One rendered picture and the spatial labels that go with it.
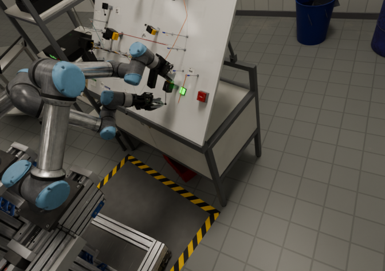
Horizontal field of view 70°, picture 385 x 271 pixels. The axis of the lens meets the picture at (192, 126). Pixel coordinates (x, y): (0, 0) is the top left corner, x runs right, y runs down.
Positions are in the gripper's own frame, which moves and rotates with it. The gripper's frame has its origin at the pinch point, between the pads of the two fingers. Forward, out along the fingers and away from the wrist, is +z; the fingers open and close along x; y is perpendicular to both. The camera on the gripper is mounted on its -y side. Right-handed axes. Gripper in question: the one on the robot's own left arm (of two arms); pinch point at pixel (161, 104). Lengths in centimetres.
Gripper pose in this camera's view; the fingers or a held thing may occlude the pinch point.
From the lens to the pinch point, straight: 165.6
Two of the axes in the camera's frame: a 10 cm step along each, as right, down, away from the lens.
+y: 5.6, -2.5, -7.9
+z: 8.2, 0.4, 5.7
